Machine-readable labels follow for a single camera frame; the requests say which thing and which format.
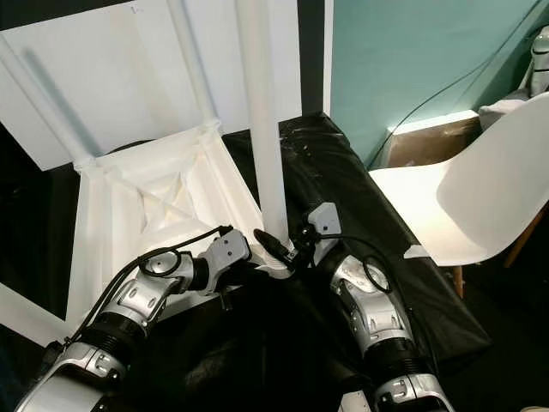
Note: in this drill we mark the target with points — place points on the white grey machine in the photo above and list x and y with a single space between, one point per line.
540 64

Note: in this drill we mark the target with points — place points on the black cloth cover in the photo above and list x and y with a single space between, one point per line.
377 206

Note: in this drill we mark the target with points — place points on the white plastic chair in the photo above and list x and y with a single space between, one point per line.
480 193

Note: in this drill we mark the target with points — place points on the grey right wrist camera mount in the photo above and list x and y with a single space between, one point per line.
324 221

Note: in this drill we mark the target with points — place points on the grey cushion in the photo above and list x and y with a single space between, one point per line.
502 110

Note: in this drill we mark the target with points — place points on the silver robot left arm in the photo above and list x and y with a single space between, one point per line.
129 330

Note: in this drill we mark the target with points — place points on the white plastic table top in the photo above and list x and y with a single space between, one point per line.
154 206

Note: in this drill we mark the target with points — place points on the white robot body panel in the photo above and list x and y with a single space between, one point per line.
357 403

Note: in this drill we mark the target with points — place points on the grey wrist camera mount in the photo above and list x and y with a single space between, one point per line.
324 221
227 249

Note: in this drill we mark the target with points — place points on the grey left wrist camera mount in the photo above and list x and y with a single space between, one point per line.
227 249

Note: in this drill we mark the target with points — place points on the black vertical post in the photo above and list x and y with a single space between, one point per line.
310 51

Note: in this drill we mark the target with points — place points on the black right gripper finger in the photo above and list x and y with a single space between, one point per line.
270 245

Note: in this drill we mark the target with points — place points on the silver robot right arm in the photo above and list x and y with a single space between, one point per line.
382 322

